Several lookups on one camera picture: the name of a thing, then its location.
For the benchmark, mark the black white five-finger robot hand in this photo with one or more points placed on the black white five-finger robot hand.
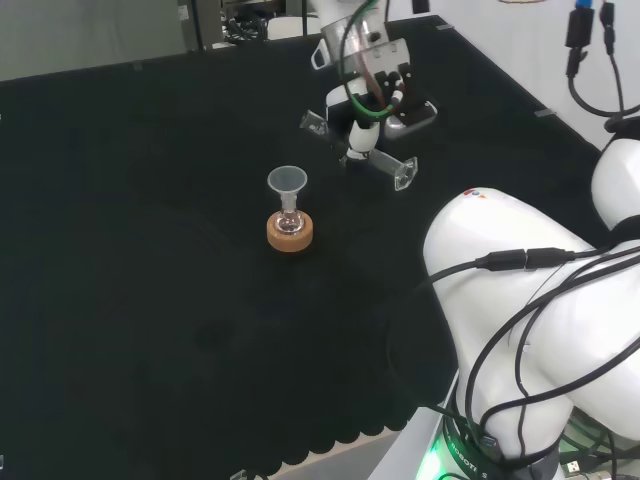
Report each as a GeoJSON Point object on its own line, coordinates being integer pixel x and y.
{"type": "Point", "coordinates": [400, 107]}

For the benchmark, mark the clear plastic funnel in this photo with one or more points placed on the clear plastic funnel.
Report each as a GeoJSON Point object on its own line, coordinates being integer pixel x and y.
{"type": "Point", "coordinates": [287, 180]}

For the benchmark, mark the clear round-bottom flask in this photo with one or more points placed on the clear round-bottom flask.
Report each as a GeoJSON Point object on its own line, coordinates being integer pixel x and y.
{"type": "Point", "coordinates": [288, 224]}

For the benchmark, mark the grey metal cabinet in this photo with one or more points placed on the grey metal cabinet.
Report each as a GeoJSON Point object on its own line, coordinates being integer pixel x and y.
{"type": "Point", "coordinates": [200, 22]}

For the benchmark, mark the black table cloth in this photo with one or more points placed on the black table cloth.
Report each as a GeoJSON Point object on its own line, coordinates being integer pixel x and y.
{"type": "Point", "coordinates": [150, 250]}

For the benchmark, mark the silver usb plug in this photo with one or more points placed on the silver usb plug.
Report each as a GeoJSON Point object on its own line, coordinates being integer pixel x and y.
{"type": "Point", "coordinates": [573, 467]}

